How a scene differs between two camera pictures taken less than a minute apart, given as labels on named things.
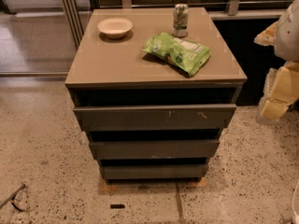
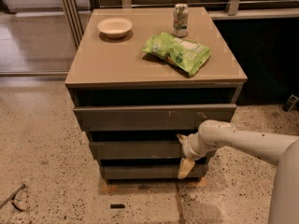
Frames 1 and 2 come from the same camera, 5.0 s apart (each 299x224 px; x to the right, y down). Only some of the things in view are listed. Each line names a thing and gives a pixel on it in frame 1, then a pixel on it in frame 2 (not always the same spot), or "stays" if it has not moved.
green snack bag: (186, 55) stays
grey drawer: (149, 149) stays
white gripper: (289, 36) → (188, 147)
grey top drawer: (156, 118) stays
